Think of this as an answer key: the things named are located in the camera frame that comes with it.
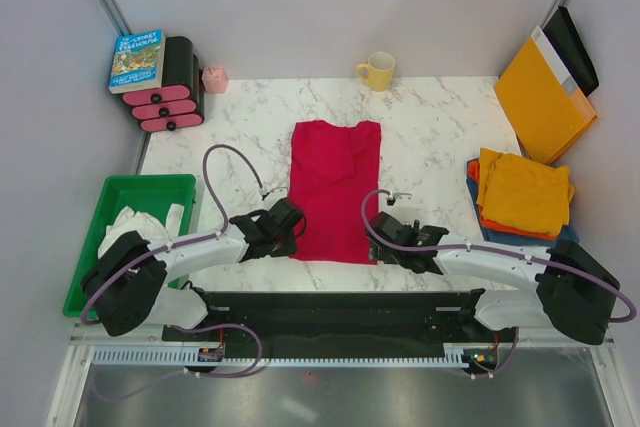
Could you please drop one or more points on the white crumpled t-shirt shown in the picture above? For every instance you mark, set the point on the white crumpled t-shirt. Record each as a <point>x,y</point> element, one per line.
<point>145,224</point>

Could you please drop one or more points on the yellow ceramic mug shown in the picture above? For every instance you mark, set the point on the yellow ceramic mug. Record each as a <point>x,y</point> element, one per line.
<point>377,72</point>

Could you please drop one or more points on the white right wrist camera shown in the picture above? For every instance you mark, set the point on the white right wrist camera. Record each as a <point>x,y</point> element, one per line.
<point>393,197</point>

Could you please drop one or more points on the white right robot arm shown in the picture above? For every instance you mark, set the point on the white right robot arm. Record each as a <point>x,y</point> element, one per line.
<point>562,286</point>

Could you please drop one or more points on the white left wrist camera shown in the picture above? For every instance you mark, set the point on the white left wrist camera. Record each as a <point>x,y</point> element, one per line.
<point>277,191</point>

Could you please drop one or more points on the folded blue t-shirt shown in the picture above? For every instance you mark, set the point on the folded blue t-shirt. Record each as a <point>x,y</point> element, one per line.
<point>567,232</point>

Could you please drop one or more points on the black pink drawer organizer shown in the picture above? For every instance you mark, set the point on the black pink drawer organizer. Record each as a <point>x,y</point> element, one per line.
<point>179,102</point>

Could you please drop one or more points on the white slotted cable duct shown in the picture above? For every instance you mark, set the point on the white slotted cable duct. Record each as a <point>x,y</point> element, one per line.
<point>200,356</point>

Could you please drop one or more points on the small pink box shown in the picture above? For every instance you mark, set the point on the small pink box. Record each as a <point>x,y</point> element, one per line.
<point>214,79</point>

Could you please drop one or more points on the orange padded envelope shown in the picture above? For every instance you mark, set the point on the orange padded envelope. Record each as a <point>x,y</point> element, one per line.
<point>542,101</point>

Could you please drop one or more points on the blue treehouse paperback book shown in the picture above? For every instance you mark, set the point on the blue treehouse paperback book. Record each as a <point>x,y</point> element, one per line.
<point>137,62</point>

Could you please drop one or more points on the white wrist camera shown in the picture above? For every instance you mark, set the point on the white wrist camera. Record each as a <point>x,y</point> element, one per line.
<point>277,191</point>
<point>393,197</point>

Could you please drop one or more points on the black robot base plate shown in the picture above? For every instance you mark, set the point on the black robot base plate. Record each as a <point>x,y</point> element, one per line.
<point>341,326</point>

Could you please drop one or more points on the crimson red t-shirt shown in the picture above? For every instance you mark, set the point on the crimson red t-shirt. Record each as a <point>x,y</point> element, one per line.
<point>332,170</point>

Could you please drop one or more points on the aluminium frame rail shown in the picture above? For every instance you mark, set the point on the aluminium frame rail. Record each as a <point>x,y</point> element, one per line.
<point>151,335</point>

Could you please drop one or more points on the black folder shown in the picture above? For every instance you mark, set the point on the black folder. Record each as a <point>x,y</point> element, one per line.
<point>564,37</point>

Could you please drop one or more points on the folded mustard yellow t-shirt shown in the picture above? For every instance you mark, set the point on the folded mustard yellow t-shirt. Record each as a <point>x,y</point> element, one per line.
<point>521,193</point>

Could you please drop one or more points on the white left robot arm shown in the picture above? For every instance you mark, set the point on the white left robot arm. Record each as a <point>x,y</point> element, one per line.
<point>128,286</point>

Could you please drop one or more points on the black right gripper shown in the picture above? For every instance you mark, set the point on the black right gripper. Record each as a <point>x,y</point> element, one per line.
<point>382,255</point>

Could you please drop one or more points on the green plastic tray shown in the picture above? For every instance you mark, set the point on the green plastic tray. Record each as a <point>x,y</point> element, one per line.
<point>151,194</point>

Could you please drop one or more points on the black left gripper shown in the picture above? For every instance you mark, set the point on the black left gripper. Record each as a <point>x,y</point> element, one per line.
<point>288,250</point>

